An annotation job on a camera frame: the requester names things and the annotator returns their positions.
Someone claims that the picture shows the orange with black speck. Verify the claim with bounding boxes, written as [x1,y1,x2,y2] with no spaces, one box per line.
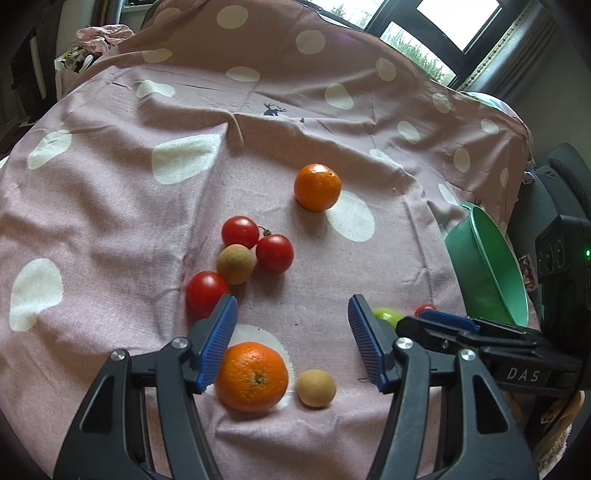
[294,163,342,212]

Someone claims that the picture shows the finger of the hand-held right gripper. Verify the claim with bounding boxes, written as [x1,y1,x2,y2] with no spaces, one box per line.
[396,316,555,358]
[420,309,550,344]

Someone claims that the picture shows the green plastic bowl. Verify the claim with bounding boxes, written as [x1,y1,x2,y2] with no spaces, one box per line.
[444,202,529,326]

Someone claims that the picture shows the pink crumpled clothes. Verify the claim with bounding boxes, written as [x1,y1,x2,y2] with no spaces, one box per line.
[76,25,137,54]

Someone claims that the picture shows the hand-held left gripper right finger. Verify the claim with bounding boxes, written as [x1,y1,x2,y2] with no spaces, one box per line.
[347,294,539,480]

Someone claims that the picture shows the brown longan fruit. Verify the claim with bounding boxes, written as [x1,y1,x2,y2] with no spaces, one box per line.
[216,244,257,285]
[296,369,337,408]

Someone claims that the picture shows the dark grey padded chair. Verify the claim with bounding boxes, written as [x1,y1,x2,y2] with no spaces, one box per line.
[522,143,591,259]

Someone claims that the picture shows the yellow-green oval fruit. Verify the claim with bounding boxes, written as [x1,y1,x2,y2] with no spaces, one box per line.
[373,308,403,329]

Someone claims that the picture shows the black framed window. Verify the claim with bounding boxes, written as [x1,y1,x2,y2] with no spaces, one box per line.
[318,0,513,88]

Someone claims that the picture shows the orange with green stem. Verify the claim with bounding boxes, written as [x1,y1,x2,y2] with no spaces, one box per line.
[215,342,290,413]

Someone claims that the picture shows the pink polka dot blanket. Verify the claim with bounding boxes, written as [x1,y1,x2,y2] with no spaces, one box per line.
[0,0,534,480]

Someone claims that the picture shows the grey curtain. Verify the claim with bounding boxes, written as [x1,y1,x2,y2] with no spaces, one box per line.
[462,9,571,95]

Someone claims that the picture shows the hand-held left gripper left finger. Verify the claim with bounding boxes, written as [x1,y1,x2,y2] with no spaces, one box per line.
[53,294,241,480]

